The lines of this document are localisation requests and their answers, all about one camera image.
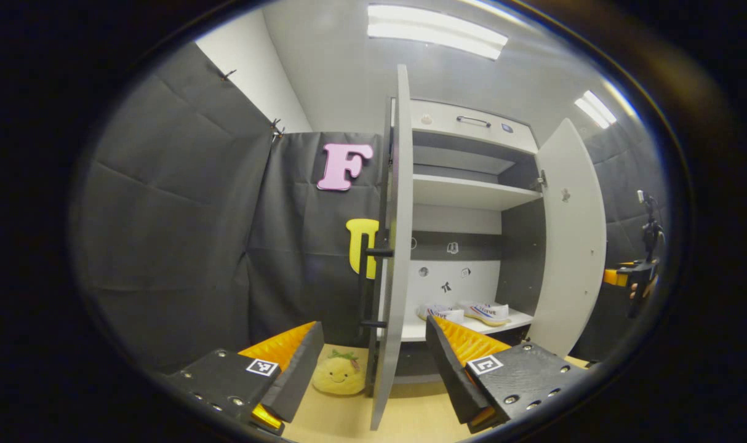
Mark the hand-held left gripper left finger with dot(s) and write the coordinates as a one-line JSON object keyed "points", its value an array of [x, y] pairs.
{"points": [[296, 378]]}

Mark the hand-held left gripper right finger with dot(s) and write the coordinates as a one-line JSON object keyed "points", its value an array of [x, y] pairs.
{"points": [[456, 381]]}

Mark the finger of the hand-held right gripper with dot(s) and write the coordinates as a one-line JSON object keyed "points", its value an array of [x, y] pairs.
{"points": [[615, 278]]}

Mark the grey shoe cabinet door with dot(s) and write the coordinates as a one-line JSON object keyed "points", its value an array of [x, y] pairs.
{"points": [[398, 246], [570, 246]]}

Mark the white canvas shoe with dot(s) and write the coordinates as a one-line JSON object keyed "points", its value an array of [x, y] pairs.
{"points": [[438, 312], [487, 312]]}

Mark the grey shoe cabinet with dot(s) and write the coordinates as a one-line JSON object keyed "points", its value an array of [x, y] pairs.
{"points": [[466, 191]]}

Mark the yellow plush toy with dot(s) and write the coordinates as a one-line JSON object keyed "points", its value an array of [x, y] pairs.
{"points": [[338, 375]]}

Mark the ceiling light panel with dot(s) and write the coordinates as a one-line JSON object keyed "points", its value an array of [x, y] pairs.
{"points": [[595, 109], [438, 31]]}

